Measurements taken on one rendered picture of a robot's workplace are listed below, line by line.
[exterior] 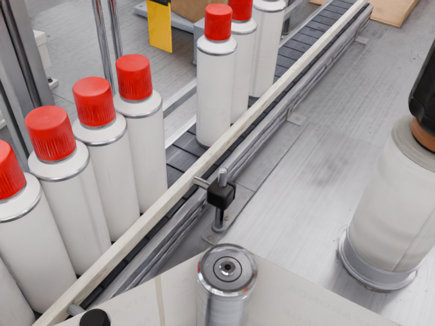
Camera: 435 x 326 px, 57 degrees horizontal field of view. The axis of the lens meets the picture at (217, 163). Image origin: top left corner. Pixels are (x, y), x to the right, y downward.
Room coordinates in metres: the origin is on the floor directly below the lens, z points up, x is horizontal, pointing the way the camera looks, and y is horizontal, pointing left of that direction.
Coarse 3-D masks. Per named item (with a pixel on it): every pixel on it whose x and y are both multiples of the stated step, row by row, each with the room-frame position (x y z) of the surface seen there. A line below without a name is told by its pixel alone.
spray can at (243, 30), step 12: (228, 0) 0.53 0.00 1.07; (240, 0) 0.51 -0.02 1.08; (252, 0) 0.53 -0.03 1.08; (240, 12) 0.51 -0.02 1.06; (240, 24) 0.51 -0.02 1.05; (252, 24) 0.52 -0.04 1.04; (240, 36) 0.51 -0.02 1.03; (252, 36) 0.51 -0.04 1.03; (240, 48) 0.51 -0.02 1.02; (252, 48) 0.52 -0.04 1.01; (240, 60) 0.51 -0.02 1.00; (252, 60) 0.52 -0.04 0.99; (240, 72) 0.51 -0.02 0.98; (240, 84) 0.51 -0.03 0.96; (240, 96) 0.51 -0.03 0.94; (240, 108) 0.51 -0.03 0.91
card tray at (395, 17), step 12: (312, 0) 1.15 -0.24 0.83; (324, 0) 1.16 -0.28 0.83; (372, 0) 1.18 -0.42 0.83; (384, 0) 1.18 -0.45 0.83; (396, 0) 1.19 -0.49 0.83; (408, 0) 1.20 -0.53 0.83; (372, 12) 1.09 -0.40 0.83; (384, 12) 1.10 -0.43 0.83; (396, 12) 1.10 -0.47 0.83; (408, 12) 1.08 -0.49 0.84; (396, 24) 1.03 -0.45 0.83
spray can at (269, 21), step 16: (256, 0) 0.60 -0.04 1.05; (272, 0) 0.59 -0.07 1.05; (256, 16) 0.59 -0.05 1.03; (272, 16) 0.58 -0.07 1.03; (256, 32) 0.59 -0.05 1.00; (272, 32) 0.58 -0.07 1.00; (256, 48) 0.58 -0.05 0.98; (272, 48) 0.59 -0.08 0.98; (256, 64) 0.58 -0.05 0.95; (272, 64) 0.59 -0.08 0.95; (256, 80) 0.58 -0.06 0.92; (272, 80) 0.59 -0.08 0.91; (256, 96) 0.58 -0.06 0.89
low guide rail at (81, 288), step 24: (360, 0) 0.96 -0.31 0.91; (336, 24) 0.83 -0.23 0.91; (312, 48) 0.71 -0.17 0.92; (288, 72) 0.62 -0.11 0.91; (264, 96) 0.54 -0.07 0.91; (240, 120) 0.48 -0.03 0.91; (216, 144) 0.42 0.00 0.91; (192, 168) 0.37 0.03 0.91; (168, 192) 0.32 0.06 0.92; (144, 216) 0.29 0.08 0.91; (120, 240) 0.25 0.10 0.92; (96, 264) 0.22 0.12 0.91; (72, 288) 0.19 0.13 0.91; (48, 312) 0.17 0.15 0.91
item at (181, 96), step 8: (296, 0) 0.82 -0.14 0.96; (304, 0) 0.83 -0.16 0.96; (288, 8) 0.78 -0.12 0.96; (296, 8) 0.80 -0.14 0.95; (288, 16) 0.76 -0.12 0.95; (192, 80) 0.50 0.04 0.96; (184, 88) 0.48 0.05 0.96; (192, 88) 0.48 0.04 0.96; (176, 96) 0.46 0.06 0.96; (184, 96) 0.47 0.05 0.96; (168, 104) 0.44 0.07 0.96; (176, 104) 0.45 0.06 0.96; (168, 112) 0.44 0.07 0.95
